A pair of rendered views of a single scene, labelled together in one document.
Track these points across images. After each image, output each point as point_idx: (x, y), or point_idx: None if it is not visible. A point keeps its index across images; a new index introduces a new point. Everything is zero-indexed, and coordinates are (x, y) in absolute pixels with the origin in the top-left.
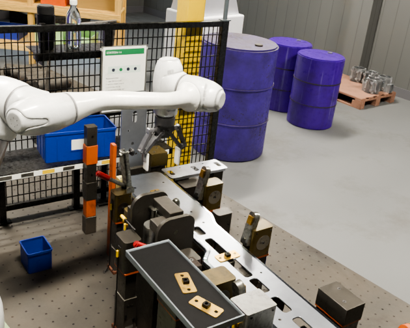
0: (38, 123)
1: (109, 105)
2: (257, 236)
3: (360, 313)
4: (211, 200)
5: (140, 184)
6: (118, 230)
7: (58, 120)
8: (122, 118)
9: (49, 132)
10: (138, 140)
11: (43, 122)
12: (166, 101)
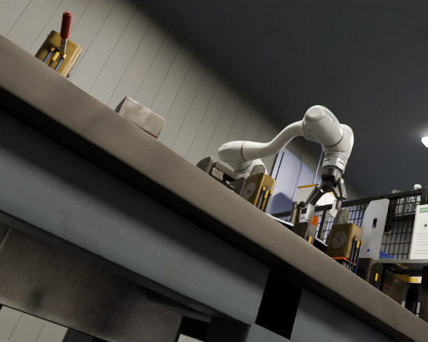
0: (222, 148)
1: (266, 146)
2: (246, 183)
3: (119, 108)
4: (334, 243)
5: None
6: None
7: (230, 146)
8: (363, 224)
9: (227, 155)
10: (374, 247)
11: (224, 147)
12: (284, 128)
